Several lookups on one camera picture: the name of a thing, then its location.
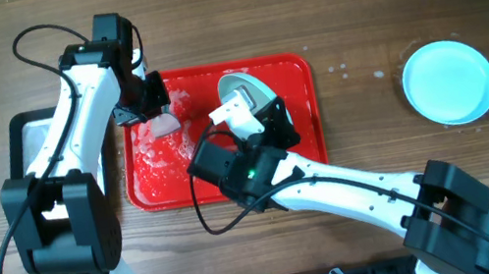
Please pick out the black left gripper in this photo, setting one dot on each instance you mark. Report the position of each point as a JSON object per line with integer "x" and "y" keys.
{"x": 151, "y": 103}

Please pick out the pink sponge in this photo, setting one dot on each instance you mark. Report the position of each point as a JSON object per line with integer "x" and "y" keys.
{"x": 164, "y": 124}

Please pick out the red plastic tray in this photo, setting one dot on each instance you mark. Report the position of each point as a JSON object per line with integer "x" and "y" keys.
{"x": 156, "y": 167}

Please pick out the light blue plate back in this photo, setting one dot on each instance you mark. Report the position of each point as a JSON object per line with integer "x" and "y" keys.
{"x": 257, "y": 89}

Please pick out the light blue plate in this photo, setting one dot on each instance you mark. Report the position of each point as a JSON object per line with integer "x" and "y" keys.
{"x": 447, "y": 82}
{"x": 257, "y": 89}

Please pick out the black soapy water tray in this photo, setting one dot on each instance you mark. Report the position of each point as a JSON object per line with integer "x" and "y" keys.
{"x": 27, "y": 134}

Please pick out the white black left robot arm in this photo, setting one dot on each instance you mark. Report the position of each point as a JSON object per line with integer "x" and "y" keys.
{"x": 59, "y": 218}

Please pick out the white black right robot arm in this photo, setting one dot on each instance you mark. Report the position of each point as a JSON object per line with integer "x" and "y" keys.
{"x": 442, "y": 214}

